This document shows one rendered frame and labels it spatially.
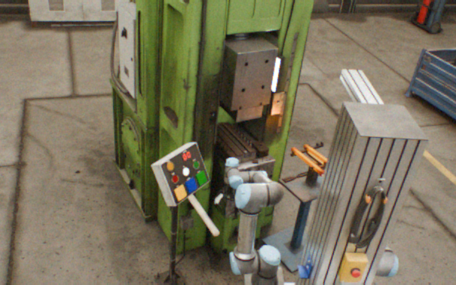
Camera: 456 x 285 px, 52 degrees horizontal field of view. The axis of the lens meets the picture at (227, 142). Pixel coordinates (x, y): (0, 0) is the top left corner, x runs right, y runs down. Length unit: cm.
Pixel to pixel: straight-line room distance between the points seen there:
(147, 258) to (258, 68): 178
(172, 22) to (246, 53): 58
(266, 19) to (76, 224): 233
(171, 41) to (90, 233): 178
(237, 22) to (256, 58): 25
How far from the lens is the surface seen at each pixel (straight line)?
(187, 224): 358
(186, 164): 290
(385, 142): 171
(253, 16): 298
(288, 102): 347
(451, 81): 665
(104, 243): 398
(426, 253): 448
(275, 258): 250
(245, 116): 310
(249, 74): 295
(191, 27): 279
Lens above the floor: 284
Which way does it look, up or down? 33 degrees down
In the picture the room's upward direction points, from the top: 7 degrees clockwise
